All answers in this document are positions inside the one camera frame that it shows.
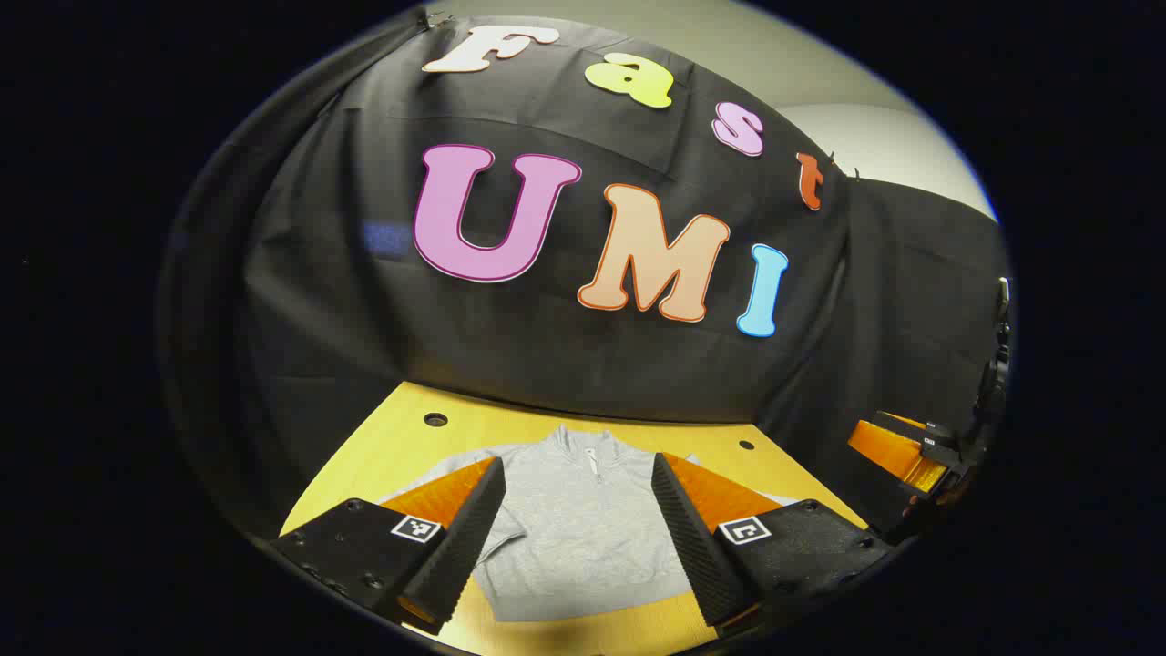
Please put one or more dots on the black backdrop cloth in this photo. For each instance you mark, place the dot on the black backdrop cloth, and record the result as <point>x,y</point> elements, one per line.
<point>547,364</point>

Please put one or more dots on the grey zip-neck sweatshirt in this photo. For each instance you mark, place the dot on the grey zip-neck sweatshirt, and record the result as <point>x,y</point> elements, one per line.
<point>574,528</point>

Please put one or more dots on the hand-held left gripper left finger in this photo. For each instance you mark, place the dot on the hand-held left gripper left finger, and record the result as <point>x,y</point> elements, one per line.
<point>455,556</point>

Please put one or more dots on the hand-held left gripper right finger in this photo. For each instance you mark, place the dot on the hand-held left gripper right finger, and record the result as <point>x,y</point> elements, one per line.
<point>697,556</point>

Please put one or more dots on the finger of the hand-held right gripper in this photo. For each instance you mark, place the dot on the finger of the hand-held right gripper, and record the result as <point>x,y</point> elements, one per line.
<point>897,451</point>

